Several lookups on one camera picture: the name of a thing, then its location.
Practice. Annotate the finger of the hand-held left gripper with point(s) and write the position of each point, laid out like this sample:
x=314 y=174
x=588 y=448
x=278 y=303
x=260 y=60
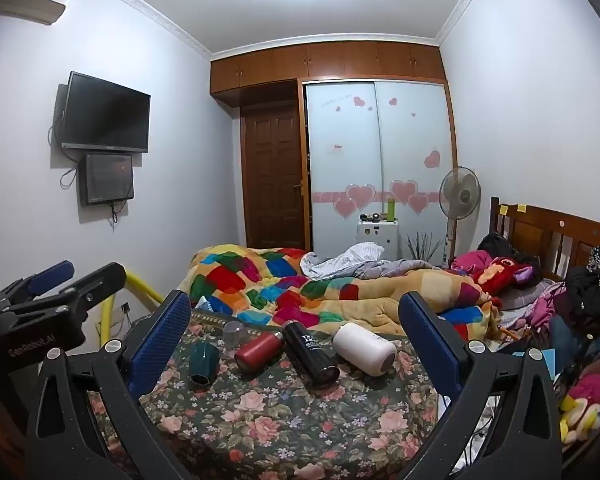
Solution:
x=100 y=281
x=52 y=276

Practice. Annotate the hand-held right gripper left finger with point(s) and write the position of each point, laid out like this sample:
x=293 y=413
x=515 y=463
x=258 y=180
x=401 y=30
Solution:
x=161 y=344

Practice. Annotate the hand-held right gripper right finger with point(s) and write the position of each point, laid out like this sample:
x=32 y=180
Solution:
x=429 y=340

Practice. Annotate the dark green cup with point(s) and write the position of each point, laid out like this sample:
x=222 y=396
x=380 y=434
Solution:
x=200 y=366

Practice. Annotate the white cup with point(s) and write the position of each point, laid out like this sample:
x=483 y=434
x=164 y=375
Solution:
x=364 y=348

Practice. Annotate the red bottle cup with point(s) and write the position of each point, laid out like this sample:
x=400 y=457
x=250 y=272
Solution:
x=257 y=351

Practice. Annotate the black bottle cup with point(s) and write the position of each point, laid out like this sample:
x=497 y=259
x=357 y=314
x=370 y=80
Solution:
x=309 y=355

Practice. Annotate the clear glass cup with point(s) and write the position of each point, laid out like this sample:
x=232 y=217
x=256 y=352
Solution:
x=234 y=334

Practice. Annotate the pink cloth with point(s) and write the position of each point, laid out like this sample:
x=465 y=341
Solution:
x=472 y=261

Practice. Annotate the dried twig plant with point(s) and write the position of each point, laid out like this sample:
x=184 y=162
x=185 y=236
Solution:
x=424 y=249

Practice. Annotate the dark reddish cloth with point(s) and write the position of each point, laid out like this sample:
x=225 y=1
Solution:
x=0 y=435

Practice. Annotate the red plush toy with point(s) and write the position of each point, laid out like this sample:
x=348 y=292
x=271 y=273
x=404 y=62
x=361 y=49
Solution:
x=502 y=272

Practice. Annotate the grey striped cloth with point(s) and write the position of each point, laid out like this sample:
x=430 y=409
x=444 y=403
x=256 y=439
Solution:
x=350 y=259

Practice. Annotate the small white cabinet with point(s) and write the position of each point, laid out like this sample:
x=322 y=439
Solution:
x=377 y=237

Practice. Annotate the black bag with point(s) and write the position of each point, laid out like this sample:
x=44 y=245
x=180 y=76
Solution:
x=500 y=246

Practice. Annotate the colourful patchwork blanket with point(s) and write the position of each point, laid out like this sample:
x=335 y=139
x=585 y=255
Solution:
x=260 y=280

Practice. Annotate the green bottle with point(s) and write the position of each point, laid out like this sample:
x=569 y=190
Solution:
x=391 y=211

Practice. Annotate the floral bed sheet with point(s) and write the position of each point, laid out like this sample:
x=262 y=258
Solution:
x=280 y=420

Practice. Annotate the white standing fan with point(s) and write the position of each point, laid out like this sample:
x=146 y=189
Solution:
x=461 y=191

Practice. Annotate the wooden bed headboard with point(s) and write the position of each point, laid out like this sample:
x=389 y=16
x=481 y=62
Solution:
x=535 y=230

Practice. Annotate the yellow plush toy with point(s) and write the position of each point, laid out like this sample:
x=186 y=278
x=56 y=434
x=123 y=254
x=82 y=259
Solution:
x=582 y=412

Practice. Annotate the black clothing pile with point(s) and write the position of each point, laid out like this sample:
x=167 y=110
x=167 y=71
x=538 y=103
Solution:
x=592 y=285

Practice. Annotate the pink plush toy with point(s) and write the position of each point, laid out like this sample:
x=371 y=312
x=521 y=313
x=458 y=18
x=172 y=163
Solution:
x=597 y=387

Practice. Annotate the frosted sliding wardrobe doors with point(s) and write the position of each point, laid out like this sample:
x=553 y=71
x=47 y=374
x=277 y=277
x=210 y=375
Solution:
x=410 y=145

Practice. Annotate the brown wooden door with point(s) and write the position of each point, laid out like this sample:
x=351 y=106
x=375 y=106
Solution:
x=274 y=180

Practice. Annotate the wooden overhead cabinets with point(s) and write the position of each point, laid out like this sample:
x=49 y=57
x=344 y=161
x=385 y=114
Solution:
x=330 y=62

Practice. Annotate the small black wall monitor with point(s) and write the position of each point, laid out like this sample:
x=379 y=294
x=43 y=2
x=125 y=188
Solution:
x=107 y=177

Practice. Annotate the black wall television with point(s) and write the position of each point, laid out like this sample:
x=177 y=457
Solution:
x=106 y=112

